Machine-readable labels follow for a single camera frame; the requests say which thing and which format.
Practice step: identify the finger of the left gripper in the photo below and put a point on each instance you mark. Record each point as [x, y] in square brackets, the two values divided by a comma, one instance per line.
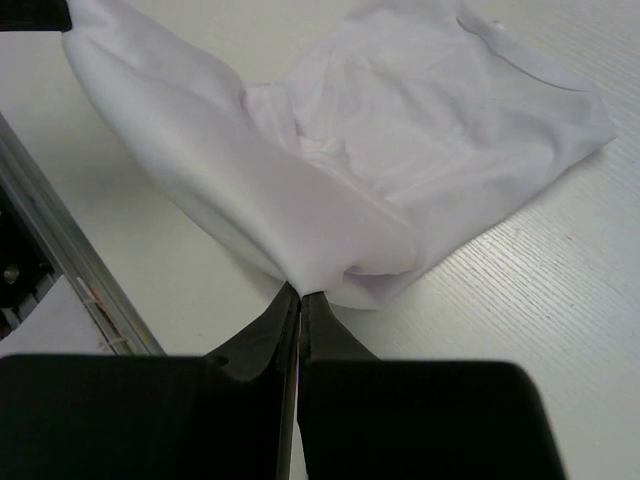
[34, 15]

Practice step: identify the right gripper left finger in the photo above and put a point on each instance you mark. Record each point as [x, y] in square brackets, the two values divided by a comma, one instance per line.
[224, 415]

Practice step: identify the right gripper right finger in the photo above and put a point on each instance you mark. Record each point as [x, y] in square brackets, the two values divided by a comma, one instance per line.
[362, 417]

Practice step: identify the white t shirt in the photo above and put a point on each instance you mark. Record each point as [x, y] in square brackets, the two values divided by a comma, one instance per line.
[412, 128]

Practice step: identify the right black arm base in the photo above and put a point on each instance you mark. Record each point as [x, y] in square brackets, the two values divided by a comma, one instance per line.
[28, 268]

